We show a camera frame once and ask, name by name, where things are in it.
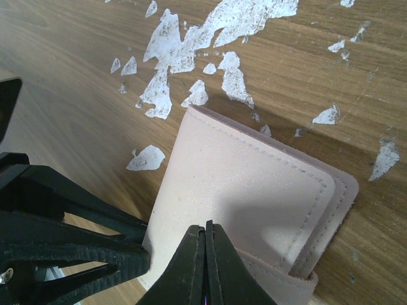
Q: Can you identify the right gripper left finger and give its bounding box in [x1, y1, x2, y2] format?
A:
[138, 225, 205, 305]

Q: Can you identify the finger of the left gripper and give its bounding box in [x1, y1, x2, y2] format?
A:
[1, 152, 147, 244]
[1, 211, 150, 304]

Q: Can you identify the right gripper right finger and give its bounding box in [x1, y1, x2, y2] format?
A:
[205, 220, 275, 304]

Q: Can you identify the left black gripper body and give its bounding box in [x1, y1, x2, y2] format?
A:
[0, 78, 22, 142]

